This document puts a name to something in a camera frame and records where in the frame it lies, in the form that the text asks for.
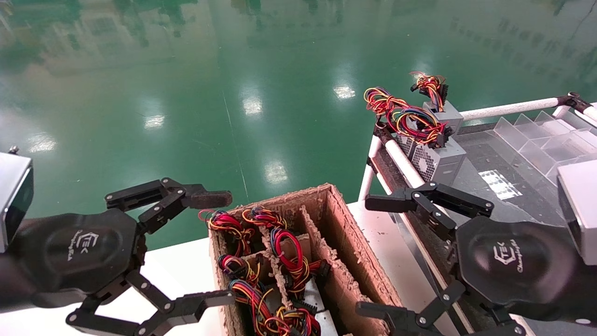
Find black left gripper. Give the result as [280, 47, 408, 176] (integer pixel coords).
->
[14, 177, 235, 336]

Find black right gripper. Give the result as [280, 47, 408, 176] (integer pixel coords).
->
[356, 216, 597, 336]

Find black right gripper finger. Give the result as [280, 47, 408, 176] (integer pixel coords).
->
[365, 182, 494, 241]

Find brown cardboard divider box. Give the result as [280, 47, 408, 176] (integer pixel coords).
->
[208, 183, 404, 336]

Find clear acrylic divider tray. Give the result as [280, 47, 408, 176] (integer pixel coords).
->
[455, 111, 597, 224]

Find grey power supply colourful wires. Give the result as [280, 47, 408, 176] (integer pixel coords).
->
[217, 254, 262, 286]
[275, 306, 339, 336]
[270, 228, 333, 313]
[242, 207, 288, 230]
[198, 209, 256, 256]
[364, 86, 467, 200]
[229, 279, 281, 336]
[396, 71, 464, 159]

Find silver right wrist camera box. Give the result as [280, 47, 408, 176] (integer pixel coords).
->
[556, 160, 597, 266]

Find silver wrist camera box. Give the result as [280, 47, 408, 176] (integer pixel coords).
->
[0, 146, 34, 253]
[556, 160, 597, 266]

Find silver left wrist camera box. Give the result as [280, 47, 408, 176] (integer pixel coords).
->
[0, 146, 34, 253]

